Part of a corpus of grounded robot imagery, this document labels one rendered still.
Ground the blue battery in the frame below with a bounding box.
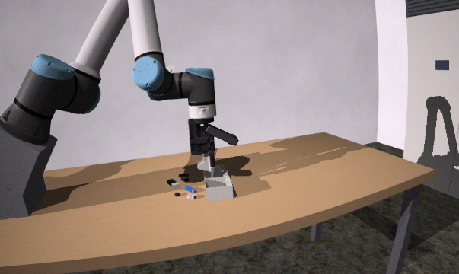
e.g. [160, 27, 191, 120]
[184, 186, 196, 193]

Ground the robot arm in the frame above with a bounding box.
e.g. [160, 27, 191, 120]
[0, 0, 216, 145]

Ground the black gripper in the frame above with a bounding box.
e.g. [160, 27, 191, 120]
[188, 117, 215, 177]

